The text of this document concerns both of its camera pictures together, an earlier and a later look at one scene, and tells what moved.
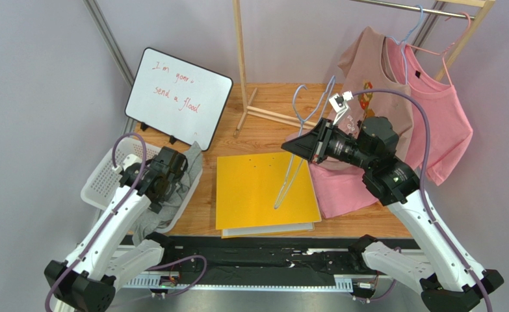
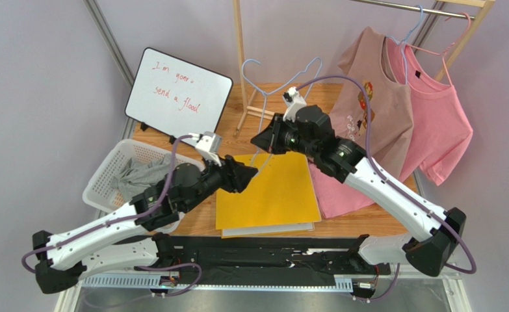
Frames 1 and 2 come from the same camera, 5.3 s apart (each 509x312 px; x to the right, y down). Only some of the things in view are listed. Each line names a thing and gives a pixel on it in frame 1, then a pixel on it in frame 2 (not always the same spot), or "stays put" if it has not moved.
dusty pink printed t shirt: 364,65 stays put
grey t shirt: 143,229 → 135,177
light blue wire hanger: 301,121 → 266,95
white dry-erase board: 177,98 stays put
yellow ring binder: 264,194 stays put
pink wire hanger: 444,53 stays put
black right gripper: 320,142 → 276,135
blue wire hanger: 404,42 stays put
